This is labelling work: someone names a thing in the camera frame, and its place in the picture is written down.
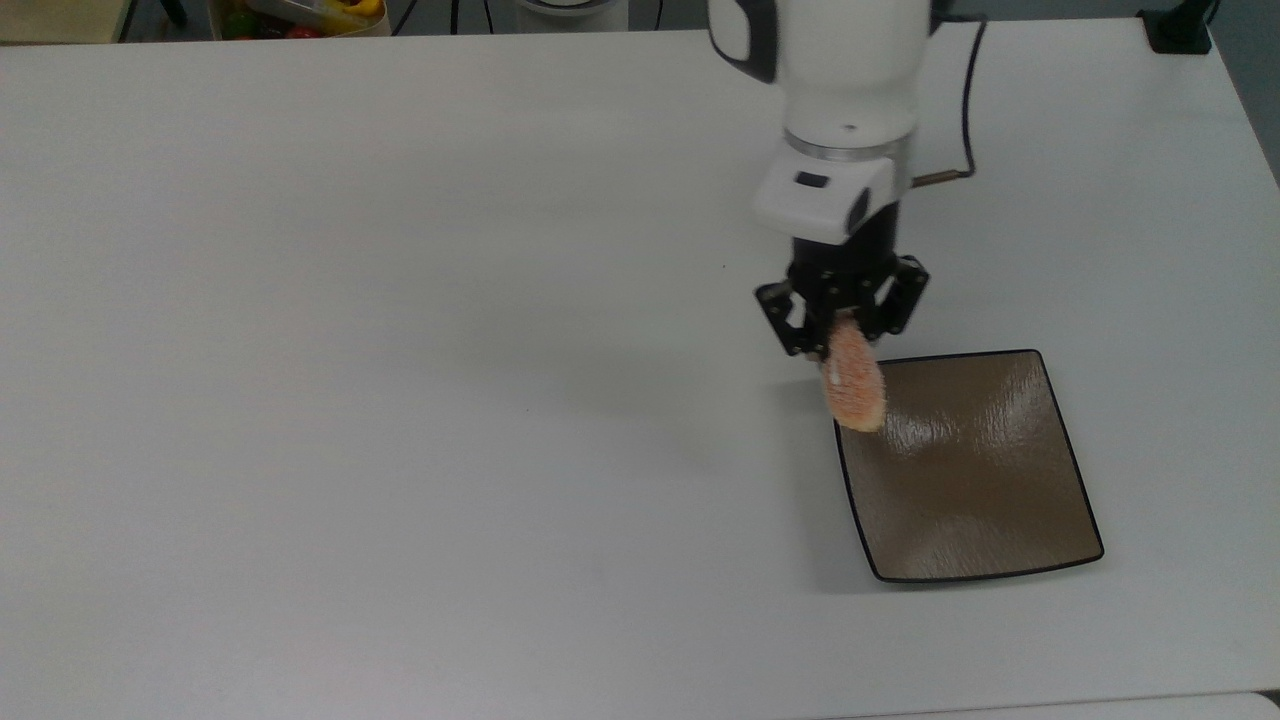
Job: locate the orange sugared bread piece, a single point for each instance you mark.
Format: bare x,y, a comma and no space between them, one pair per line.
855,385

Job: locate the tan wooden board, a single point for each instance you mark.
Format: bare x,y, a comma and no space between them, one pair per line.
60,20

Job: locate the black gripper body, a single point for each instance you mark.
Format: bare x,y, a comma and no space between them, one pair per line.
845,265

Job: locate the black table clamp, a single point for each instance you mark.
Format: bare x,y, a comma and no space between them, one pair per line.
1178,25

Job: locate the box of colourful toys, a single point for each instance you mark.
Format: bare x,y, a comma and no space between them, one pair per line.
300,18

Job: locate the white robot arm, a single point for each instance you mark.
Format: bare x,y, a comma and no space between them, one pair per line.
850,70

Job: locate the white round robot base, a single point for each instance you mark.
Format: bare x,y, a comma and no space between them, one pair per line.
570,12

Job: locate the brown square ceramic plate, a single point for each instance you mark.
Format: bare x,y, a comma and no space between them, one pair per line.
975,485

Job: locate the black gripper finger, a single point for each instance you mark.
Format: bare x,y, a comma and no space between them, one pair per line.
903,295
790,320

